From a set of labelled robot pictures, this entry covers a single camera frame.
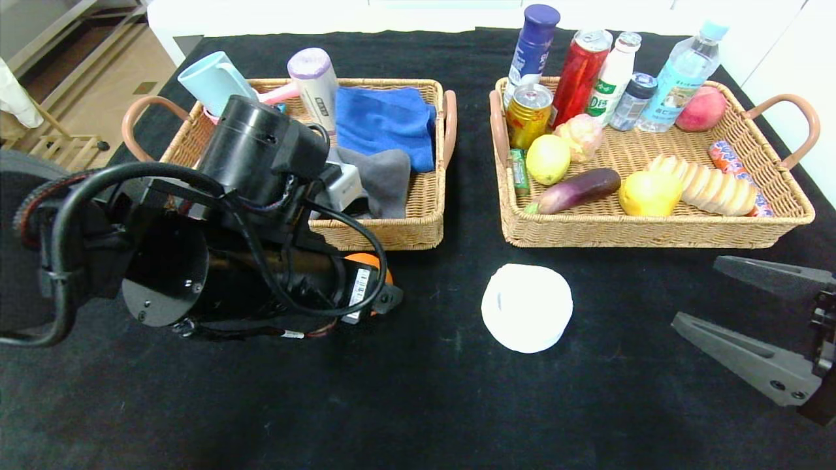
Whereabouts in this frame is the grey towel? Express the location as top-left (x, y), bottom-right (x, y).
top-left (327, 147), bottom-right (412, 220)

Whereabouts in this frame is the pink peach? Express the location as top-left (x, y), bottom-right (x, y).
top-left (675, 87), bottom-right (727, 134)

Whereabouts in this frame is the pale pink garlic bulb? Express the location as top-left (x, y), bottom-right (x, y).
top-left (554, 115), bottom-right (604, 165)

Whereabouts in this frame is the green candy pack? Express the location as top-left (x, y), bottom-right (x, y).
top-left (509, 149), bottom-right (531, 198)

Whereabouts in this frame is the blue folded towel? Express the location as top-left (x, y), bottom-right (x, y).
top-left (335, 87), bottom-right (437, 173)

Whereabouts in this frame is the clear water bottle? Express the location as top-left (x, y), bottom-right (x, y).
top-left (637, 16), bottom-right (730, 135)

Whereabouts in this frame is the light blue plastic mug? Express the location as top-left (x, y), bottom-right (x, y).
top-left (178, 52), bottom-right (259, 118)

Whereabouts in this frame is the white paper roll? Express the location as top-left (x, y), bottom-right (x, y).
top-left (481, 264), bottom-right (574, 354)

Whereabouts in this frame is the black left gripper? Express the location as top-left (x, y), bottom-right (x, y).
top-left (329, 258), bottom-right (404, 325)

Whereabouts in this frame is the orange fruit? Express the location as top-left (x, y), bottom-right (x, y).
top-left (344, 252), bottom-right (394, 318)

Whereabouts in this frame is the yellow pear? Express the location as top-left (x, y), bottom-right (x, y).
top-left (619, 171), bottom-right (683, 217)

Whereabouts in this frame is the white hanging cloth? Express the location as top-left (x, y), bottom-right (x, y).
top-left (0, 55), bottom-right (45, 129)

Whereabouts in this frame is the long ridged bread loaf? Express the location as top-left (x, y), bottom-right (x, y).
top-left (647, 155), bottom-right (758, 217)

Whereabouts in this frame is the grey metal frame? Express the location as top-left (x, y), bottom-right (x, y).
top-left (0, 0), bottom-right (151, 82)

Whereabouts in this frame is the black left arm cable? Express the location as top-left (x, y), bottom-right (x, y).
top-left (0, 124), bottom-right (389, 347)

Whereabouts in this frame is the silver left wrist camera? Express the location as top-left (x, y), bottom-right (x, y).
top-left (312, 162), bottom-right (366, 215)

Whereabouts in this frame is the small grey capped jar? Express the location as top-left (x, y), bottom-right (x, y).
top-left (609, 73), bottom-right (657, 133)

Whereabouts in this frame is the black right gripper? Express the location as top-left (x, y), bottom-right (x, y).
top-left (670, 255), bottom-right (836, 427)

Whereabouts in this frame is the tall red drink can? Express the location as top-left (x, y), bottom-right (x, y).
top-left (551, 29), bottom-right (613, 130)

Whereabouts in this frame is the pink plastic cup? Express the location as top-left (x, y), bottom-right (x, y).
top-left (204, 84), bottom-right (301, 125)

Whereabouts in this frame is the dark blue bottle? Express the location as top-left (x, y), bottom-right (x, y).
top-left (503, 5), bottom-right (561, 110)

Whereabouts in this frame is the gold drink can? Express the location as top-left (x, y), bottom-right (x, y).
top-left (506, 85), bottom-right (554, 152)

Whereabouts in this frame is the purple eggplant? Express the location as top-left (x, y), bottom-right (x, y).
top-left (524, 168), bottom-right (622, 215)

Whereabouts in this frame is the orange candy roll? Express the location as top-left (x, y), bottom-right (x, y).
top-left (707, 142), bottom-right (773, 218)

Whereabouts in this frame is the rectangular wicker basket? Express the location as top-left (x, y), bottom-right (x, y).
top-left (490, 77), bottom-right (820, 250)
top-left (122, 78), bottom-right (458, 252)

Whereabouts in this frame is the beige metal rolling rack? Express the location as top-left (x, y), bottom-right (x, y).
top-left (0, 98), bottom-right (110, 172)

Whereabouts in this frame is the yellow lemon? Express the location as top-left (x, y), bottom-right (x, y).
top-left (526, 135), bottom-right (571, 187)

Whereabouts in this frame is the white bottle green label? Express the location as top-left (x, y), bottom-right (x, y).
top-left (586, 33), bottom-right (642, 127)

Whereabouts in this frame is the white bottle lavender cap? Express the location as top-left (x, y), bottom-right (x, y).
top-left (288, 48), bottom-right (340, 135)

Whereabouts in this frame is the black table cloth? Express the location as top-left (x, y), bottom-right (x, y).
top-left (0, 29), bottom-right (836, 470)

